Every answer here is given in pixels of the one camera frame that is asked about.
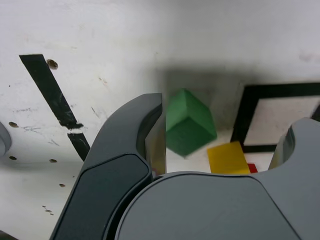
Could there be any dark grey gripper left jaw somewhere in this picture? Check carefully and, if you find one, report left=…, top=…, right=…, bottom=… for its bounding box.
left=49, top=92, right=168, bottom=240

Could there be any green cube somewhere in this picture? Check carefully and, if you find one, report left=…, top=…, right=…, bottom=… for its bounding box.
left=165, top=87, right=218, bottom=158

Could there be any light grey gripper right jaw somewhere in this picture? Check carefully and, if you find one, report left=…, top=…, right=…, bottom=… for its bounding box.
left=109, top=116, right=320, bottom=240

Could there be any black tape square outline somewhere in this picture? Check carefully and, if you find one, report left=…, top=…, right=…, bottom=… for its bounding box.
left=229, top=82, right=320, bottom=154

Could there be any yellow cube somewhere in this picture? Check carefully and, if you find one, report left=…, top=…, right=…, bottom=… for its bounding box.
left=206, top=141, right=251, bottom=175

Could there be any black tape strip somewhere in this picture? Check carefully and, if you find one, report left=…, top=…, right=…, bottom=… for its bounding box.
left=19, top=53, right=91, bottom=163

